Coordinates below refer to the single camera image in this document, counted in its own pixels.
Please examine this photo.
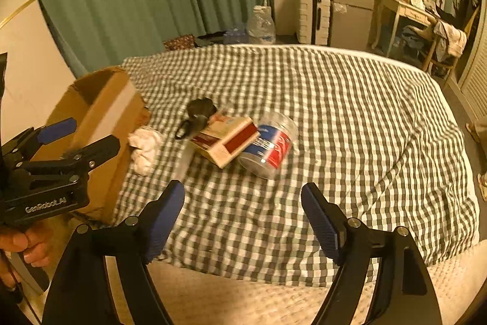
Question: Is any large clear water bottle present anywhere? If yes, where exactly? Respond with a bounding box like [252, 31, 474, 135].
[247, 5, 276, 44]

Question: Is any white suitcase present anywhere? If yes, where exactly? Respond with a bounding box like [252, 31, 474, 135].
[295, 0, 331, 46]

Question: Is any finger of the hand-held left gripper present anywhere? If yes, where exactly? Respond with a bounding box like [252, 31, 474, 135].
[17, 135, 121, 179]
[0, 118, 77, 166]

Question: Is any black glossy object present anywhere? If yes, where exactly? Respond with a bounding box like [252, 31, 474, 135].
[176, 97, 217, 141]

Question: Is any patterned brown bag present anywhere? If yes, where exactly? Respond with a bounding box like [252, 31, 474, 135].
[163, 36, 195, 52]

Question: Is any dark blue bag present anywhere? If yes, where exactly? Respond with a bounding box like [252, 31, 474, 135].
[398, 24, 430, 51]

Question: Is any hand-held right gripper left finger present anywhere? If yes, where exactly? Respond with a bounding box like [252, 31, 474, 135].
[42, 180, 186, 325]

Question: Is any pack of water bottles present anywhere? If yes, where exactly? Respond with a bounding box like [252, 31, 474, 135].
[222, 22, 252, 45]

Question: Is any white louvered wardrobe door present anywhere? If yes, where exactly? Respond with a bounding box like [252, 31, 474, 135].
[457, 0, 487, 120]

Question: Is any clear jar red blue label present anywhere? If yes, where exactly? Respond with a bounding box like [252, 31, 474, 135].
[238, 112, 298, 180]

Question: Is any crumpled white tissue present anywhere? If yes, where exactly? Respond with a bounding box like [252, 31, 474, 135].
[127, 127, 162, 175]

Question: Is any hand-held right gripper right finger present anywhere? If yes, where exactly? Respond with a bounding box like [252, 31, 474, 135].
[301, 183, 442, 325]

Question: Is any brown cardboard box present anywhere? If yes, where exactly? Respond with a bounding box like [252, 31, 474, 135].
[28, 67, 151, 227]

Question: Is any white cloth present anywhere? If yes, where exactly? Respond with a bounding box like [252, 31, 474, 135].
[434, 20, 468, 63]

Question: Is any green checked blanket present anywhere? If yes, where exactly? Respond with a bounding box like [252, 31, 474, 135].
[114, 43, 481, 288]

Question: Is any tan and red carton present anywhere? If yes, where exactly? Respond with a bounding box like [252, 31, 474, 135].
[189, 110, 261, 169]

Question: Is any grey mini fridge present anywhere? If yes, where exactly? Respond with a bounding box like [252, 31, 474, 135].
[329, 0, 377, 48]

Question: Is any white vanity desk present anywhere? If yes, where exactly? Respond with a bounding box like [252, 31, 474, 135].
[371, 0, 442, 57]

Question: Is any person's left hand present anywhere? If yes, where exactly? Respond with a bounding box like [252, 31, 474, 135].
[0, 222, 54, 291]

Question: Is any wooden chair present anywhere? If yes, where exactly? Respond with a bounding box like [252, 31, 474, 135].
[422, 20, 467, 78]

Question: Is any black clothes pile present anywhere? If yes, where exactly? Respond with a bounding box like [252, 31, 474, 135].
[194, 30, 225, 48]

